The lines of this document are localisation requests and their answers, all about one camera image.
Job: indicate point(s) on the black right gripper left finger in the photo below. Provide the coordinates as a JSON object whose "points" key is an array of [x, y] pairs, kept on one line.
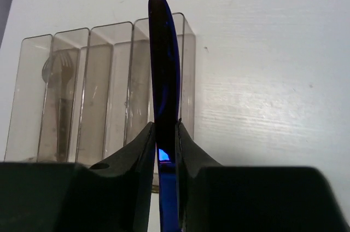
{"points": [[125, 191]]}

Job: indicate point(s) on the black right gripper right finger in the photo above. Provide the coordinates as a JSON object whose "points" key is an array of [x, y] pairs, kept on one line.
{"points": [[191, 185]]}

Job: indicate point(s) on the iridescent blue knife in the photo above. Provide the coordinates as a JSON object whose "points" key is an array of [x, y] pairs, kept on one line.
{"points": [[165, 75]]}

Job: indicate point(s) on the fork with pink handle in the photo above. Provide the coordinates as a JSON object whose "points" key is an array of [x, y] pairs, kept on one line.
{"points": [[61, 103]]}

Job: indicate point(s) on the smoky clear container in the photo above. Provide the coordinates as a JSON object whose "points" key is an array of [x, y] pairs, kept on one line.
{"points": [[139, 91], [75, 42], [103, 112], [26, 114]]}

